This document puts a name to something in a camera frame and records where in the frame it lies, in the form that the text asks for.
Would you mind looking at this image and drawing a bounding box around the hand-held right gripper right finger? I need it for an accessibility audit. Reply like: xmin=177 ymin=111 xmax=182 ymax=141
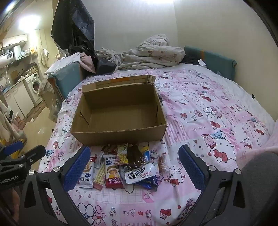
xmin=178 ymin=144 xmax=260 ymax=226

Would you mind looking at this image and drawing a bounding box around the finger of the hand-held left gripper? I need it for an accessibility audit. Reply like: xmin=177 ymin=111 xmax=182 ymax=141
xmin=0 ymin=141 xmax=24 ymax=157
xmin=0 ymin=145 xmax=46 ymax=173

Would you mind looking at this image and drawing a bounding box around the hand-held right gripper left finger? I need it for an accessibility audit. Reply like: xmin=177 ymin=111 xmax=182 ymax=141
xmin=18 ymin=146 xmax=92 ymax=226

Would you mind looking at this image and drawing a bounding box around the brown and white snack packet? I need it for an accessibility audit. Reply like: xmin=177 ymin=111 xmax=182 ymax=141
xmin=79 ymin=157 xmax=96 ymax=188

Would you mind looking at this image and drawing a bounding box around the small silver snack packet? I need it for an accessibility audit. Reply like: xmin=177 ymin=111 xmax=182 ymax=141
xmin=95 ymin=152 xmax=105 ymax=169

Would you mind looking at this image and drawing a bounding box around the clear packet of brown snack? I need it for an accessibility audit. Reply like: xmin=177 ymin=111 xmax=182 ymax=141
xmin=158 ymin=152 xmax=170 ymax=181

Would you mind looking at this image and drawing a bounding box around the red snack packet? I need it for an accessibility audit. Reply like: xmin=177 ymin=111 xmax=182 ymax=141
xmin=104 ymin=154 xmax=125 ymax=189

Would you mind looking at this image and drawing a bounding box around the reddish brown striped packet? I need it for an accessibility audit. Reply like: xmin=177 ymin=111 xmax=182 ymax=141
xmin=102 ymin=145 xmax=118 ymax=154

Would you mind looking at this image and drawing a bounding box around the blue and yellow snack packet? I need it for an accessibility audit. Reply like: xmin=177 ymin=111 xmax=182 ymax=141
xmin=135 ymin=146 xmax=160 ymax=192

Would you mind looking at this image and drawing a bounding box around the yellow cartoon snack packet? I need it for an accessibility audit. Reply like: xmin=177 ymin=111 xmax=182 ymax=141
xmin=116 ymin=144 xmax=129 ymax=166

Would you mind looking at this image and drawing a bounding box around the dark brown snack packet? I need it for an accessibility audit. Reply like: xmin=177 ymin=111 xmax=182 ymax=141
xmin=126 ymin=145 xmax=144 ymax=172

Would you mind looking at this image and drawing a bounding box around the cardboard box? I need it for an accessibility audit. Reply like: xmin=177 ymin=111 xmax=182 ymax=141
xmin=70 ymin=75 xmax=167 ymax=146

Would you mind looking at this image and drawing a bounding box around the brown floor mat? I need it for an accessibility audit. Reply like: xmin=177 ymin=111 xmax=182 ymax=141
xmin=24 ymin=104 xmax=46 ymax=122

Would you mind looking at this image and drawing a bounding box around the white floor cabinet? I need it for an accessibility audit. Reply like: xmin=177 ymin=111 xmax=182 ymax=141
xmin=3 ymin=83 xmax=34 ymax=118

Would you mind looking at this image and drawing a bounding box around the clear plastic bag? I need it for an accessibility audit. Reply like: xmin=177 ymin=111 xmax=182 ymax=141
xmin=38 ymin=74 xmax=63 ymax=122

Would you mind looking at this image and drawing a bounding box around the pink printed bedsheet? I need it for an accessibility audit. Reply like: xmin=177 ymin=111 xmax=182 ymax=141
xmin=38 ymin=66 xmax=276 ymax=226

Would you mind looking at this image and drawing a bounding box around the white washing machine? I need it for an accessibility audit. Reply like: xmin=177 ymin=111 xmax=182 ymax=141
xmin=24 ymin=73 xmax=43 ymax=107

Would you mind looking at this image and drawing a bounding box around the person's right leg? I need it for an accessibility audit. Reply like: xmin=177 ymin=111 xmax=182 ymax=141
xmin=238 ymin=152 xmax=278 ymax=226

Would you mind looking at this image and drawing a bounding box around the pink blanket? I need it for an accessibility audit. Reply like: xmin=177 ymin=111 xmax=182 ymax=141
xmin=236 ymin=122 xmax=278 ymax=170

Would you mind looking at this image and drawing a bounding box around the teal footboard cushion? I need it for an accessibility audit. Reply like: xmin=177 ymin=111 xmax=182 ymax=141
xmin=48 ymin=62 xmax=84 ymax=100

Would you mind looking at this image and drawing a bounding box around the white water heater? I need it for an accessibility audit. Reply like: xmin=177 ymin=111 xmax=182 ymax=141
xmin=0 ymin=51 xmax=15 ymax=66

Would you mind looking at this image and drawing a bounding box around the white flat board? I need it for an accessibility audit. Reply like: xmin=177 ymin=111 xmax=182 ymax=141
xmin=44 ymin=52 xmax=81 ymax=75

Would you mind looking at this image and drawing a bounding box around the hanging beige towel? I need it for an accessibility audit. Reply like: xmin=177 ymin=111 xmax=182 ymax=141
xmin=39 ymin=48 xmax=49 ymax=67

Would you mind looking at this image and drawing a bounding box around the dark grey cloth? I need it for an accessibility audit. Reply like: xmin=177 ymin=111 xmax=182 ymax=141
xmin=96 ymin=59 xmax=119 ymax=75

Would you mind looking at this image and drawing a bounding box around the pink cloth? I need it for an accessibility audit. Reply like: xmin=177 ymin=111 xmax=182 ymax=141
xmin=80 ymin=52 xmax=97 ymax=73

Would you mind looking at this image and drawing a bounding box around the teal headboard cushion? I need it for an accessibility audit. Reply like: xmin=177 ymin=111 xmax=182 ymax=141
xmin=184 ymin=46 xmax=238 ymax=82

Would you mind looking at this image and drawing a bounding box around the crumpled floral duvet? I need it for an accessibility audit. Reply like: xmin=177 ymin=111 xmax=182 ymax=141
xmin=96 ymin=34 xmax=186 ymax=70

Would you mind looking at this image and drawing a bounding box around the black plastic bag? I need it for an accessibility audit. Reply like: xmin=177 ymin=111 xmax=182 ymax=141
xmin=51 ymin=0 xmax=95 ymax=53

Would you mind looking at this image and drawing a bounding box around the white wall cabinet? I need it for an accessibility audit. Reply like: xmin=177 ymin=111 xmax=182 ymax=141
xmin=2 ymin=34 xmax=28 ymax=48

